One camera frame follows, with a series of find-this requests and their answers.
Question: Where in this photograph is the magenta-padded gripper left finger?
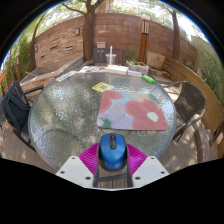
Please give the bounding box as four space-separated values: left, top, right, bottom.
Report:
54 142 102 189

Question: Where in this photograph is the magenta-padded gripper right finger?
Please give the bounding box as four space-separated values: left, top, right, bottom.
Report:
125 143 170 189

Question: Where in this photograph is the blue computer mouse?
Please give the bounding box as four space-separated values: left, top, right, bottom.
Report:
99 133 128 172

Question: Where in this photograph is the floral mouse pad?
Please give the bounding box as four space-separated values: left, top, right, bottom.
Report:
96 89 169 132

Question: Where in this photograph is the brown wicker chair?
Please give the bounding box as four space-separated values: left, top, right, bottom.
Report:
161 80 208 143

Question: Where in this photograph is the black metal chair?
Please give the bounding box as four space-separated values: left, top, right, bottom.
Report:
0 79 45 152

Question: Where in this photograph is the yellow card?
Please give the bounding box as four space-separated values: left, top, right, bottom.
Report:
91 81 115 93

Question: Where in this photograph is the green bottle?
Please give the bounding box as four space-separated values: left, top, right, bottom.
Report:
141 74 156 85

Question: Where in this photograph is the white patterned strip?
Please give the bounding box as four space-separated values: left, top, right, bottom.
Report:
54 70 79 83

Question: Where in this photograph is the curved wooden bench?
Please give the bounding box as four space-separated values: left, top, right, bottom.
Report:
162 57 224 160

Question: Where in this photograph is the small blue-grey book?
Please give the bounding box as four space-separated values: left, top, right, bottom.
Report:
126 69 144 79

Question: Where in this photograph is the colourful picture booklet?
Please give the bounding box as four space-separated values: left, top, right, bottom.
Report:
78 65 107 75

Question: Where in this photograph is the white planter box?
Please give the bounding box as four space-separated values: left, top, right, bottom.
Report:
125 59 150 76

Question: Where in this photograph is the cream white book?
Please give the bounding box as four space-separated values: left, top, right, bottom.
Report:
104 64 130 76

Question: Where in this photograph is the beige stone slab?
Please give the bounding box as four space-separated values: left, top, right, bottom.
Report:
146 50 166 71

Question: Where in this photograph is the clear plastic cup with straw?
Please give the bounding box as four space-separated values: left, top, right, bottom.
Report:
105 45 117 67

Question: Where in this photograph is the dark wooden slatted chair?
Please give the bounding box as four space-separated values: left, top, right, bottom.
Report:
92 47 126 67

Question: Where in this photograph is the slim tree trunk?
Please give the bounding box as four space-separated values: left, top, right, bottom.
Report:
163 8 182 61

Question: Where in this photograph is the forked tree trunk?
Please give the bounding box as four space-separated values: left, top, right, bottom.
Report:
61 0 108 63

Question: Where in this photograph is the wooden garden lamp post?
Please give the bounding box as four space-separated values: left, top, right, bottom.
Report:
138 13 152 64

